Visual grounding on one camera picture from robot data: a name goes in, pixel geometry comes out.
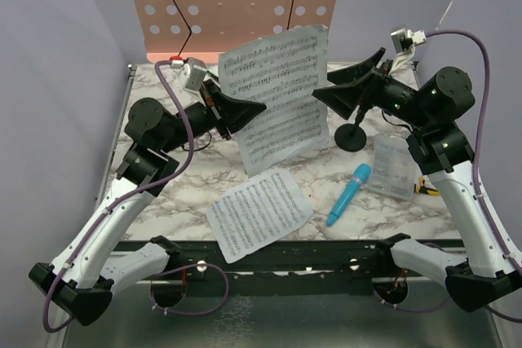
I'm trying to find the clear plastic parts box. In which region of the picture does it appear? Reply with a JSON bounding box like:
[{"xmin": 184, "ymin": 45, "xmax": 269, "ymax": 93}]
[{"xmin": 367, "ymin": 134, "xmax": 417, "ymax": 200}]

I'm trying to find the black microphone stand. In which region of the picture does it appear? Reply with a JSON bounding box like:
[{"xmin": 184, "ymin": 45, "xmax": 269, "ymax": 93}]
[{"xmin": 334, "ymin": 109, "xmax": 367, "ymax": 152}]

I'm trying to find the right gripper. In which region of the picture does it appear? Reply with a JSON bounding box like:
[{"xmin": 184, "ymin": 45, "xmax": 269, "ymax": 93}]
[{"xmin": 314, "ymin": 46, "xmax": 432, "ymax": 129}]

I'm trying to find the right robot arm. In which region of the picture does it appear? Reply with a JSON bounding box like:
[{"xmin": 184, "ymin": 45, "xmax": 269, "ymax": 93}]
[{"xmin": 312, "ymin": 49, "xmax": 521, "ymax": 312}]

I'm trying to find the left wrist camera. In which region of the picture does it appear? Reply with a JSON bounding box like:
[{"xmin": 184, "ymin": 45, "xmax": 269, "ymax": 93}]
[{"xmin": 169, "ymin": 55, "xmax": 207, "ymax": 95}]

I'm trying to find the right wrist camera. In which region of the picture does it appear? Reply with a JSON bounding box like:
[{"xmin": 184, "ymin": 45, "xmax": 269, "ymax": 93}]
[{"xmin": 390, "ymin": 27, "xmax": 427, "ymax": 74}]

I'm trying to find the teal toy microphone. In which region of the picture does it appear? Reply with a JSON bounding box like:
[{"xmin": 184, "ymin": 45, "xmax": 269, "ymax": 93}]
[{"xmin": 326, "ymin": 163, "xmax": 371, "ymax": 227}]

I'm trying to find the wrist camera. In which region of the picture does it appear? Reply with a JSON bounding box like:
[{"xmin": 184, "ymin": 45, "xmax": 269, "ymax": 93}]
[
  {"xmin": 169, "ymin": 55, "xmax": 207, "ymax": 95},
  {"xmin": 390, "ymin": 27, "xmax": 427, "ymax": 74}
]

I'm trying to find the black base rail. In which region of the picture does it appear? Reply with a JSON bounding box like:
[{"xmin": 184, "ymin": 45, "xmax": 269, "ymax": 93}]
[{"xmin": 167, "ymin": 240, "xmax": 400, "ymax": 297}]

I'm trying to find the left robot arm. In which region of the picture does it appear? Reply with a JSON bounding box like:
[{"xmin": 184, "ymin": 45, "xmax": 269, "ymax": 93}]
[{"xmin": 29, "ymin": 80, "xmax": 267, "ymax": 326}]

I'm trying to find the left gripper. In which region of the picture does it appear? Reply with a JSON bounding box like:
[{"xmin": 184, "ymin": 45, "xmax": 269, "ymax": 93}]
[{"xmin": 161, "ymin": 79, "xmax": 268, "ymax": 154}]

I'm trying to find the sheet music page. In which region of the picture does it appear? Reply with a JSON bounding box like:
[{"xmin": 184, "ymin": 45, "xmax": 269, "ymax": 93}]
[
  {"xmin": 206, "ymin": 169, "xmax": 314, "ymax": 264},
  {"xmin": 218, "ymin": 24, "xmax": 330, "ymax": 176}
]

